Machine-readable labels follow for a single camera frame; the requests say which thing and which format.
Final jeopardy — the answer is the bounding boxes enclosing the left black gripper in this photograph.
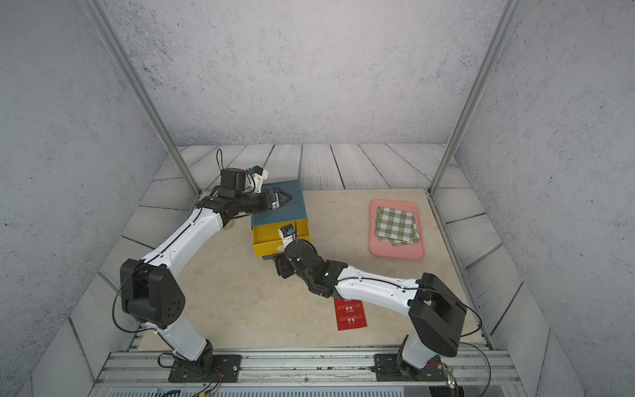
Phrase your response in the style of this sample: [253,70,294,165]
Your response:
[234,186,292,214]

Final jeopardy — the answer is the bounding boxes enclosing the yellow top drawer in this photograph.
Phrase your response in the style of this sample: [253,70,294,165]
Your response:
[251,219,311,257]

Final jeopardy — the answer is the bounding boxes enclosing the red postcards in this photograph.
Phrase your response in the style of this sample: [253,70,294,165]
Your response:
[334,299,367,331]

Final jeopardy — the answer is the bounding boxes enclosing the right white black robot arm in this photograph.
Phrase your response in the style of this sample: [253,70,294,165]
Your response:
[274,240,470,370]

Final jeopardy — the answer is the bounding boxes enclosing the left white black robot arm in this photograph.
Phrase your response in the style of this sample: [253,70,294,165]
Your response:
[117,166,293,362]

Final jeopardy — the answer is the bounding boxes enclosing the teal drawer cabinet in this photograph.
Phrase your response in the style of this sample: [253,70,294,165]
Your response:
[251,180,308,226]

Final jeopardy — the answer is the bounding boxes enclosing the pink plastic tray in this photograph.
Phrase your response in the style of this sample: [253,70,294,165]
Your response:
[369,199,425,260]

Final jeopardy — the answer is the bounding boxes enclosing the green checkered cloth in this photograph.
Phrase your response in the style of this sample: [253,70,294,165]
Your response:
[375,207,421,246]

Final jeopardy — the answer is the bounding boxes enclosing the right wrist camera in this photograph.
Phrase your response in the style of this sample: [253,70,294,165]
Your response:
[279,224,297,250]

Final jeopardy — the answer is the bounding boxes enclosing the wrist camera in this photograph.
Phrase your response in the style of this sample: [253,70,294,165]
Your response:
[247,165,268,194]
[279,224,297,250]

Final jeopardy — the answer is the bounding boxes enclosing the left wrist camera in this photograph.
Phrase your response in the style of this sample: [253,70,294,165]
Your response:
[247,165,268,194]

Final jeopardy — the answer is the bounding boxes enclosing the aluminium front rail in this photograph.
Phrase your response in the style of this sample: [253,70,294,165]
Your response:
[90,346,527,396]

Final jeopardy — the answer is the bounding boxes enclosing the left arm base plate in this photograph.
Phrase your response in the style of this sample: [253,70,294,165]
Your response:
[168,354,242,384]

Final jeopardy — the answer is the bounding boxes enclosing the left aluminium frame post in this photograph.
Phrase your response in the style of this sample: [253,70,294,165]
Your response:
[81,0,202,196]

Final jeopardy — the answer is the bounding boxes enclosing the aluminium frame post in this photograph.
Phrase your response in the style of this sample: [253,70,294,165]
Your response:
[81,0,202,196]
[428,0,522,197]

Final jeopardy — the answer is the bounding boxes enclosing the right aluminium frame post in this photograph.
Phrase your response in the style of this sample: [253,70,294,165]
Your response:
[428,0,522,197]

